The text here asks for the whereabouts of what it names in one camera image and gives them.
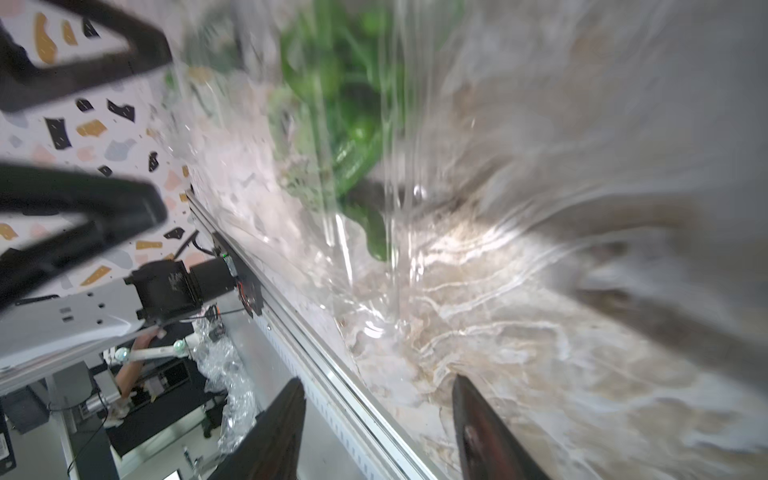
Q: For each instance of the aluminium front rail frame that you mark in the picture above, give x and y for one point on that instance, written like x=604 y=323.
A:
x=348 y=434

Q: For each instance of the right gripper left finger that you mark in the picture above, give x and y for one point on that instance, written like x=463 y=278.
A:
x=271 y=449

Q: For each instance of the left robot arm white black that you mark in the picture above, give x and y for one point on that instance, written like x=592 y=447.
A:
x=95 y=205

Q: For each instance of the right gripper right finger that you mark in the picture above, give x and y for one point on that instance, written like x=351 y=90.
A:
x=487 y=448

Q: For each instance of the clear container peppers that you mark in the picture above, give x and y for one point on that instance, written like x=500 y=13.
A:
x=565 y=201

